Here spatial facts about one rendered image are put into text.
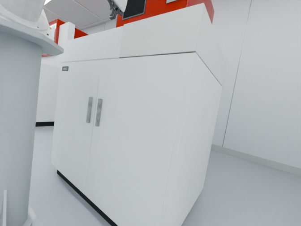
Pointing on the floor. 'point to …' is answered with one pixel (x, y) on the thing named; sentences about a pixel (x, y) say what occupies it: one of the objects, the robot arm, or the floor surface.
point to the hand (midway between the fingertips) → (112, 15)
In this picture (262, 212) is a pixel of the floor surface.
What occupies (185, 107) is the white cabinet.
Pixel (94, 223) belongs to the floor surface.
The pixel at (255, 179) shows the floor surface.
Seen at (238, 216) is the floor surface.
